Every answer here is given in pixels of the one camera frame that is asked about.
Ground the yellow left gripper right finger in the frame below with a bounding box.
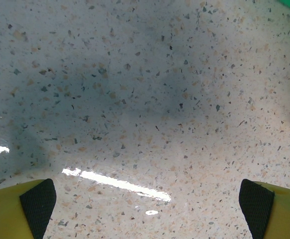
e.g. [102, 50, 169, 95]
[238, 178, 290, 239]

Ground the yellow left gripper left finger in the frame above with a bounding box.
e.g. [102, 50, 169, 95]
[0, 178, 57, 239]

